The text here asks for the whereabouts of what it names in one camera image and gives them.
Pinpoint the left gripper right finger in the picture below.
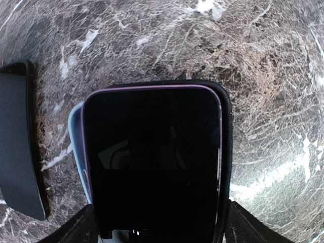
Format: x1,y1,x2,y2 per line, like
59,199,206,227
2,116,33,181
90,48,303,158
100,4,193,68
225,201,293,243

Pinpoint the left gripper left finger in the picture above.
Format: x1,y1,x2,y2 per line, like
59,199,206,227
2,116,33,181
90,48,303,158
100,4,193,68
39,204,99,243

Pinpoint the small dark phone case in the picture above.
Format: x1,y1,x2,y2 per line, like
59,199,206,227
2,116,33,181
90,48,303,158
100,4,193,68
1,60,49,221

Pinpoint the light blue phone case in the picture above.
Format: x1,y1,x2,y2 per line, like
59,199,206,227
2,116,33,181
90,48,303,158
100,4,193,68
68,102,92,204

